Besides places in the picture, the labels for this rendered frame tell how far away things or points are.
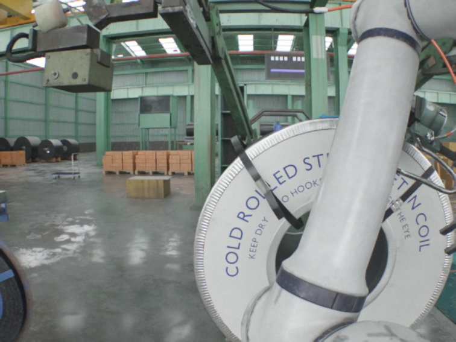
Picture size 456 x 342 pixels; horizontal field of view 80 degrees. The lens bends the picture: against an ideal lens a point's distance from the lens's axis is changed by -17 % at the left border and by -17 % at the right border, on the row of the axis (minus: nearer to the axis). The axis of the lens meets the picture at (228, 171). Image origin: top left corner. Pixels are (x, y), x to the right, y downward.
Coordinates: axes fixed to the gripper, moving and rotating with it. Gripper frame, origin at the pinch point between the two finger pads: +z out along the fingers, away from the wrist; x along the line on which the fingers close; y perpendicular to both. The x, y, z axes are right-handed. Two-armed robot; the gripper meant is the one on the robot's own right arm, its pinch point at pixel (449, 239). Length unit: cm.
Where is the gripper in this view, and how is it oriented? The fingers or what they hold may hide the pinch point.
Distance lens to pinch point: 114.8
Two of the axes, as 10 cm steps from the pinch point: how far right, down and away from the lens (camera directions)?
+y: -9.0, -4.1, -1.7
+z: -4.0, 5.8, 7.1
